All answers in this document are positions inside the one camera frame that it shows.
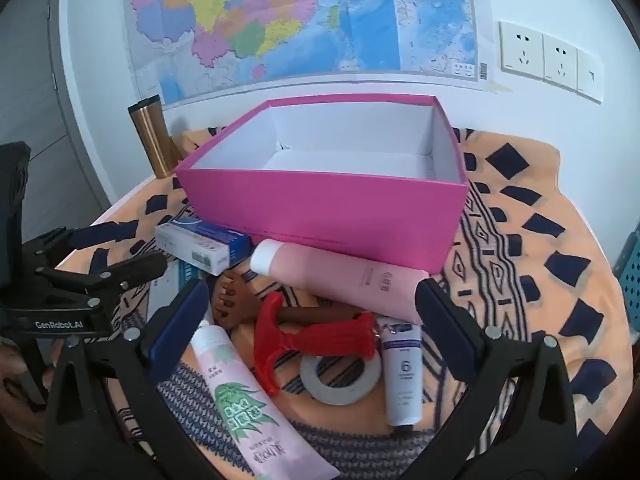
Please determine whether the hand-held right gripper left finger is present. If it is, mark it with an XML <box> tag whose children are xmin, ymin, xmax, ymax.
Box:
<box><xmin>44</xmin><ymin>279</ymin><xmax>221</xmax><ymax>480</ymax></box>

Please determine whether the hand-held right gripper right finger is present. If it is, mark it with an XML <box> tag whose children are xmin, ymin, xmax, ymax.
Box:
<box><xmin>400</xmin><ymin>277</ymin><xmax>581</xmax><ymax>480</ymax></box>

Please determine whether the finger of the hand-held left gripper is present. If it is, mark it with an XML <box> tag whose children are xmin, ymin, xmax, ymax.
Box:
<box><xmin>36</xmin><ymin>251</ymin><xmax>169</xmax><ymax>312</ymax></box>
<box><xmin>22</xmin><ymin>220</ymin><xmax>142</xmax><ymax>272</ymax></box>

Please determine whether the pale carton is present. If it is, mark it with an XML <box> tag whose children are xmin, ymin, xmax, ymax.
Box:
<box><xmin>142</xmin><ymin>259</ymin><xmax>201</xmax><ymax>321</ymax></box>

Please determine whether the brown wooden back scratcher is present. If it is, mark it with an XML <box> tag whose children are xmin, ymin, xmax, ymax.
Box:
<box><xmin>210</xmin><ymin>269</ymin><xmax>371</xmax><ymax>333</ymax></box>

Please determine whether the white tube with purple label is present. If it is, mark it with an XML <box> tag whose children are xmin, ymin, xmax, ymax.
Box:
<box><xmin>376</xmin><ymin>316</ymin><xmax>425</xmax><ymax>430</ymax></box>

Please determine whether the blue and white carton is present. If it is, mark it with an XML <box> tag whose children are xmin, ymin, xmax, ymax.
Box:
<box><xmin>154</xmin><ymin>217</ymin><xmax>252</xmax><ymax>277</ymax></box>

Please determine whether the red plastic tool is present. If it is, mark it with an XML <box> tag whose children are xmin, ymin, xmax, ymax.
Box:
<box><xmin>252</xmin><ymin>292</ymin><xmax>378</xmax><ymax>396</ymax></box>

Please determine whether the white tube green leaf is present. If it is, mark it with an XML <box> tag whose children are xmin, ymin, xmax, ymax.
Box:
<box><xmin>190</xmin><ymin>322</ymin><xmax>341</xmax><ymax>480</ymax></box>

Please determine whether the pink tube with white cap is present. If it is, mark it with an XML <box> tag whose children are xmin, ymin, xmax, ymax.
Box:
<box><xmin>249</xmin><ymin>238</ymin><xmax>432</xmax><ymax>326</ymax></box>

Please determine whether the grey tape roll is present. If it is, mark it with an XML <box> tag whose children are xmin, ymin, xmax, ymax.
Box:
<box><xmin>299</xmin><ymin>347</ymin><xmax>383</xmax><ymax>407</ymax></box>

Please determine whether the pink cardboard box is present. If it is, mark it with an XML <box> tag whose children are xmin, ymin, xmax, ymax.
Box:
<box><xmin>175</xmin><ymin>94</ymin><xmax>468</xmax><ymax>276</ymax></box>

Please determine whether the person's left hand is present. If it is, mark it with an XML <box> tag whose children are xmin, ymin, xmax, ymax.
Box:
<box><xmin>0</xmin><ymin>337</ymin><xmax>63</xmax><ymax>403</ymax></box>

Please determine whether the orange patterned tablecloth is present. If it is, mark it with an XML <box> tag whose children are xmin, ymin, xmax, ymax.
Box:
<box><xmin>90</xmin><ymin>125</ymin><xmax>636</xmax><ymax>480</ymax></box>

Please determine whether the grey door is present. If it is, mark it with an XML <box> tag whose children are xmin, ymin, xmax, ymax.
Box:
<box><xmin>0</xmin><ymin>0</ymin><xmax>113</xmax><ymax>221</ymax></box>

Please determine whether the gold metal thermos bottle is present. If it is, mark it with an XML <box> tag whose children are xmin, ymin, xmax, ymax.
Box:
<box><xmin>127</xmin><ymin>94</ymin><xmax>182</xmax><ymax>180</ymax></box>

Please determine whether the blue plastic basket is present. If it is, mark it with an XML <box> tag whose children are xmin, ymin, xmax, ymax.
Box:
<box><xmin>617</xmin><ymin>225</ymin><xmax>640</xmax><ymax>333</ymax></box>

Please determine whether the white wall socket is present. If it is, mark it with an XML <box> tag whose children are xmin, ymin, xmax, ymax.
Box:
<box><xmin>542</xmin><ymin>34</ymin><xmax>580</xmax><ymax>92</ymax></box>
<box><xmin>499</xmin><ymin>20</ymin><xmax>545</xmax><ymax>81</ymax></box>

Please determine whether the white wall switch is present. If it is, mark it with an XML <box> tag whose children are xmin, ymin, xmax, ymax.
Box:
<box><xmin>576</xmin><ymin>47</ymin><xmax>605</xmax><ymax>105</ymax></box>

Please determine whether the colourful wall map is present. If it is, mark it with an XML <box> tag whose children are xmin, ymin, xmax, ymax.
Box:
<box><xmin>121</xmin><ymin>0</ymin><xmax>493</xmax><ymax>111</ymax></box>

